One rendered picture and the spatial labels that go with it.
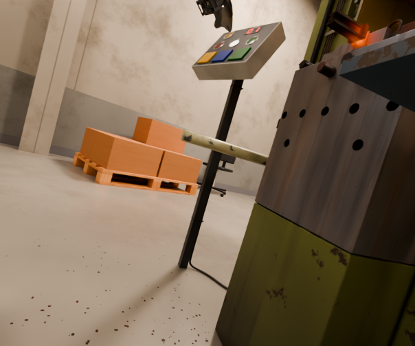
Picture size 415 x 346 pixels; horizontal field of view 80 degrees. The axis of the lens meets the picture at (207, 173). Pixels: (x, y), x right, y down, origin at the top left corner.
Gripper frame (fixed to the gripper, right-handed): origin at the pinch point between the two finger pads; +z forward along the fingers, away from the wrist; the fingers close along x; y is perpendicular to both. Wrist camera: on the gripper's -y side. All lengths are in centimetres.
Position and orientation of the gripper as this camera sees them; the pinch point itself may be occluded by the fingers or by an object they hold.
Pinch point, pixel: (229, 27)
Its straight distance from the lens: 111.2
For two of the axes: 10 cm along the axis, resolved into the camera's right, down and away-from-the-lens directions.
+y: -5.9, 7.5, -3.0
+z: 4.5, 6.1, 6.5
